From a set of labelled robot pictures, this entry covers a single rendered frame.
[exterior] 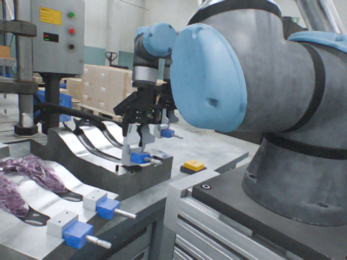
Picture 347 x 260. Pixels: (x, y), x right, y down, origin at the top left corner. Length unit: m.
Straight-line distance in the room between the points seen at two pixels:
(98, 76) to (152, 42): 4.57
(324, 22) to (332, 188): 0.67
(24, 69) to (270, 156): 1.17
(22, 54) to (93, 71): 3.98
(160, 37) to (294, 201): 0.45
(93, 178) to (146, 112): 0.28
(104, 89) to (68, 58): 3.49
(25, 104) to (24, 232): 0.85
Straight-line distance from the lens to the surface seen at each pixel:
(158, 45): 0.65
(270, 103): 0.30
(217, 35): 0.28
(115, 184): 0.79
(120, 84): 4.77
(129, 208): 0.79
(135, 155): 0.77
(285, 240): 0.36
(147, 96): 0.75
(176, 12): 9.23
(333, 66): 0.36
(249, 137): 4.82
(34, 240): 0.61
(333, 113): 0.37
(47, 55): 1.56
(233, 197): 0.40
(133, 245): 0.96
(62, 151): 0.98
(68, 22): 1.62
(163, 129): 1.07
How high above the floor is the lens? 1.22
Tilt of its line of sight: 15 degrees down
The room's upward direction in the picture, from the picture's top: 7 degrees clockwise
